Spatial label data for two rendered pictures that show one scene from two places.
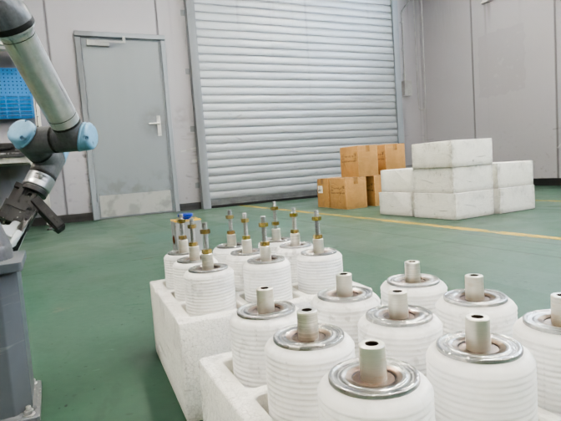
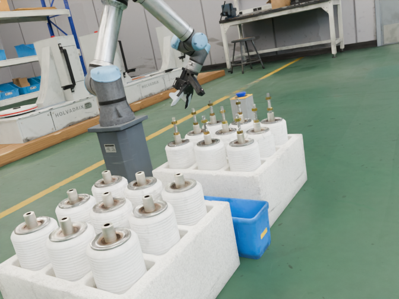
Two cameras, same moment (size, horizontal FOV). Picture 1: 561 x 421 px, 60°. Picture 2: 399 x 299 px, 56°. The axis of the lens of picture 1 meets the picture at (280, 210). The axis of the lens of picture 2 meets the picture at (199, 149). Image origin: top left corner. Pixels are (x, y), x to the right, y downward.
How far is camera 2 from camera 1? 0.97 m
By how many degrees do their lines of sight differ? 58
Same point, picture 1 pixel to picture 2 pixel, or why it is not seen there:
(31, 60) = (151, 9)
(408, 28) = not seen: outside the picture
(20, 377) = (132, 174)
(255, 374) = not seen: hidden behind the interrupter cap
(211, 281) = (169, 152)
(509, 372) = (47, 245)
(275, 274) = (201, 153)
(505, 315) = (135, 224)
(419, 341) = (93, 220)
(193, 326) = (157, 173)
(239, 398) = not seen: hidden behind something
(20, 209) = (181, 83)
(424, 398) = (21, 239)
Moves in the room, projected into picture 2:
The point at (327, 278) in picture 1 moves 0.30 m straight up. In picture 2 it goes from (234, 162) to (217, 59)
